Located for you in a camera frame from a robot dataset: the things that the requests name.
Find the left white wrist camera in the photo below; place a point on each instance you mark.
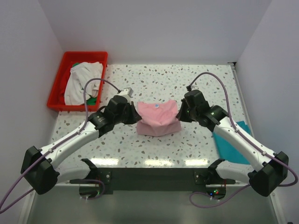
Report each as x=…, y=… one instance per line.
x=126, y=92

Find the red plastic bin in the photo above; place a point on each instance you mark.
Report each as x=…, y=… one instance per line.
x=56, y=97

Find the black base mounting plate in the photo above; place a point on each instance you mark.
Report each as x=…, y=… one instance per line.
x=111, y=180

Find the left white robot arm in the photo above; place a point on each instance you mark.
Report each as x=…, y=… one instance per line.
x=40, y=166

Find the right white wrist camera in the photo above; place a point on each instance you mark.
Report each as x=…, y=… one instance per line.
x=191, y=88

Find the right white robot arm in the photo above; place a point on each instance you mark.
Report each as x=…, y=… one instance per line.
x=266, y=169

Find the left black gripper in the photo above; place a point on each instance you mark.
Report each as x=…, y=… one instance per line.
x=135, y=116

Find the white t shirt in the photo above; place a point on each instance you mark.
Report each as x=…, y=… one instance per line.
x=81, y=79

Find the teal folded t shirt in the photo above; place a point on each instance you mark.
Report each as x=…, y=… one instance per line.
x=225, y=149

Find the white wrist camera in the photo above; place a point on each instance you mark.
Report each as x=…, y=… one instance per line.
x=126, y=92
x=191, y=88

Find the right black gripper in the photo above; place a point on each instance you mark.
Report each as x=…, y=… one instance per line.
x=181, y=115

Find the green t shirt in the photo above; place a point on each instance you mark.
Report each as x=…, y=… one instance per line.
x=91, y=101

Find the pink t shirt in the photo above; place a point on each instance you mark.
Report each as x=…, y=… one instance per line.
x=158, y=119

